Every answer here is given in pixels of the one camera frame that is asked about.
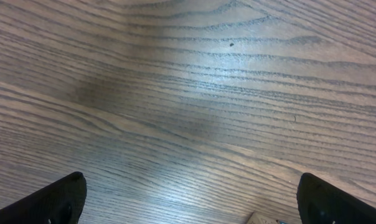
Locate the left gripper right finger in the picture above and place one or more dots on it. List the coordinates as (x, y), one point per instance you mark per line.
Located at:
(319, 202)

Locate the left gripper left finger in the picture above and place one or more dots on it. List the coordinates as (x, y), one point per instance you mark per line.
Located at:
(61, 202)

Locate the blue edged wooden block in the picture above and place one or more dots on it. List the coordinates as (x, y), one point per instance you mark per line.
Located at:
(257, 218)

